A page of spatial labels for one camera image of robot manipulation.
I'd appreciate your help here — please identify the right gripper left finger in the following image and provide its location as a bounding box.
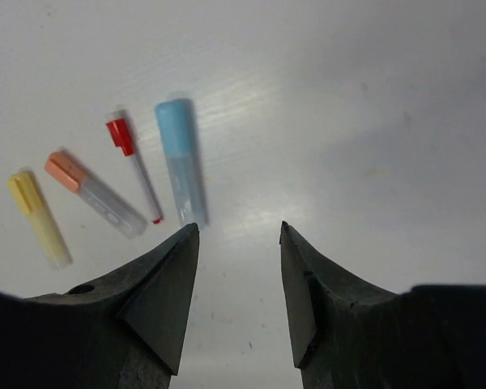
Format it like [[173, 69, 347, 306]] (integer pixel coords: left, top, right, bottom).
[[0, 223, 199, 388]]

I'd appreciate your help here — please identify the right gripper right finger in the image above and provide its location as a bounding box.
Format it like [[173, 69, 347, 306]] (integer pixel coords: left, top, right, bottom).
[[279, 224, 486, 388]]

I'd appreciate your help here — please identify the clear orange highlighter pen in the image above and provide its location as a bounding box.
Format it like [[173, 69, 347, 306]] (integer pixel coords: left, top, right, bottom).
[[44, 150, 147, 240]]

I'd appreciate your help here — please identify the thin red pen refill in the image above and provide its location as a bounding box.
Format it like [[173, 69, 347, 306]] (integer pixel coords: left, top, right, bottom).
[[104, 108, 165, 226]]

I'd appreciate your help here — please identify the orange pen cap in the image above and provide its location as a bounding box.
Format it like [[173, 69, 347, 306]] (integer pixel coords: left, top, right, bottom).
[[45, 152, 89, 194]]

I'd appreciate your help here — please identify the yellow highlighter pen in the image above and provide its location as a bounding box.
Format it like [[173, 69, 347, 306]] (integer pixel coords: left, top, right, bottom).
[[25, 171, 71, 269]]

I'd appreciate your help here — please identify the small red pen cap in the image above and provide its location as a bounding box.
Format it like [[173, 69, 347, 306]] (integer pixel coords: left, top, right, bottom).
[[106, 118, 135, 156]]

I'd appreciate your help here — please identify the clear blue highlighter pen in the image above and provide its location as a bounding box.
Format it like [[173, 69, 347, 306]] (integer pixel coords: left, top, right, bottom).
[[153, 96, 210, 228]]

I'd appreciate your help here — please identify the light blue pen cap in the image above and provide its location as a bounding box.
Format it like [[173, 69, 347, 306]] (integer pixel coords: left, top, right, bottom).
[[155, 98, 197, 157]]

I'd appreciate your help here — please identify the yellow pen cap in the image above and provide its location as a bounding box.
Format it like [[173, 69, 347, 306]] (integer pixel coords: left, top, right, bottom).
[[7, 170, 42, 216]]

